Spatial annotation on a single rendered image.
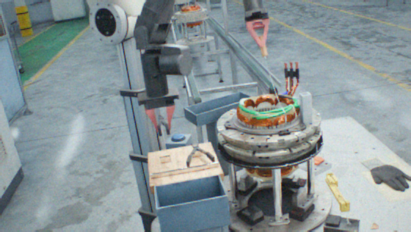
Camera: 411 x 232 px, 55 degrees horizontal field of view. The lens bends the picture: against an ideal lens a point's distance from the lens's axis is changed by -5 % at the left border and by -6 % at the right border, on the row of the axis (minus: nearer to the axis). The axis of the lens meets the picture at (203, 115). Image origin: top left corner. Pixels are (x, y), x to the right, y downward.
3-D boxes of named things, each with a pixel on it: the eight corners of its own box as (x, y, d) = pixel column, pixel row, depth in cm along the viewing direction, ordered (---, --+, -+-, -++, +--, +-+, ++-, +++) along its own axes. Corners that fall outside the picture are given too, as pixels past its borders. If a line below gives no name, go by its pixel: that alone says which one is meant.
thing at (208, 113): (246, 155, 174) (240, 91, 164) (260, 164, 165) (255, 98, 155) (193, 174, 165) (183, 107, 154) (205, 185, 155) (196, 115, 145)
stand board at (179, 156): (224, 180, 106) (223, 172, 105) (151, 194, 104) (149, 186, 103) (211, 148, 124) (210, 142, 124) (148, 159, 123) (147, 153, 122)
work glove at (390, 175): (422, 188, 133) (423, 183, 132) (386, 195, 132) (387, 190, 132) (387, 157, 156) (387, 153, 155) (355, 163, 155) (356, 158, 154)
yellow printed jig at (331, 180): (352, 211, 128) (352, 202, 127) (341, 212, 128) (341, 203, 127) (332, 177, 149) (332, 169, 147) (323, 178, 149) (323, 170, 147)
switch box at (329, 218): (356, 244, 113) (357, 229, 111) (322, 238, 117) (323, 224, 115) (359, 231, 118) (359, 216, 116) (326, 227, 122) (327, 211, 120)
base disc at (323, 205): (351, 223, 120) (351, 221, 120) (226, 249, 118) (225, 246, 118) (309, 165, 156) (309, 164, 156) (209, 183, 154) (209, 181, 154)
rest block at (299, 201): (292, 208, 127) (291, 194, 125) (301, 200, 131) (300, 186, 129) (304, 212, 124) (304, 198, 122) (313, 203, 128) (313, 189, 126)
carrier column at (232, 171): (240, 205, 137) (234, 149, 129) (233, 206, 136) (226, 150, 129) (238, 200, 139) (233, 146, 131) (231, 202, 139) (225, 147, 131)
